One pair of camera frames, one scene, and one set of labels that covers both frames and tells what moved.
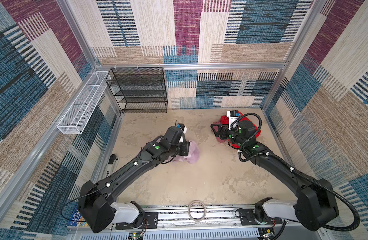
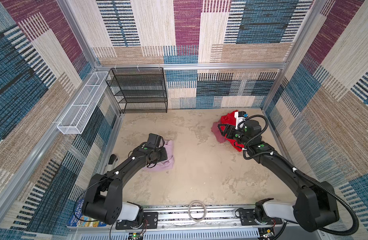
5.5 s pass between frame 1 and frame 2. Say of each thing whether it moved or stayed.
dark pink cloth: stayed
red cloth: moved
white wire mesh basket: stayed
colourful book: stayed
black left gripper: moved
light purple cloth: moved
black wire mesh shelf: stayed
